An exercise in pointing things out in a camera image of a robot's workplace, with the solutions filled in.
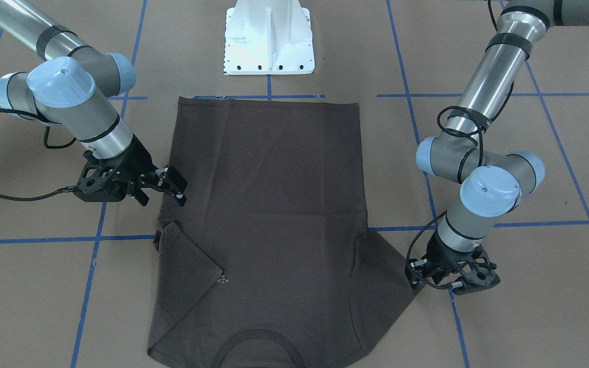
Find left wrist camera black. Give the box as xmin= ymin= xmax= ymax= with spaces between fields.
xmin=451 ymin=244 xmax=501 ymax=295

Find dark brown t-shirt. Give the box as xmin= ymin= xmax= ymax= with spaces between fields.
xmin=147 ymin=97 xmax=417 ymax=367

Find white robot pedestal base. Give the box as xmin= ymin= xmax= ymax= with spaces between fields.
xmin=223 ymin=1 xmax=315 ymax=75

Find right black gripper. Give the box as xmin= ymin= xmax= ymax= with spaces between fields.
xmin=101 ymin=135 xmax=188 ymax=207

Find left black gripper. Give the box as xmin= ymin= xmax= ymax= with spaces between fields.
xmin=405 ymin=236 xmax=471 ymax=290

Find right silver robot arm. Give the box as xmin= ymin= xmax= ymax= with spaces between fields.
xmin=0 ymin=1 xmax=187 ymax=206

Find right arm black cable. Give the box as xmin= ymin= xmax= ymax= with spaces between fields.
xmin=0 ymin=106 xmax=88 ymax=202

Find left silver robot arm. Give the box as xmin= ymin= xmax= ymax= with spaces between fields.
xmin=405 ymin=1 xmax=589 ymax=295

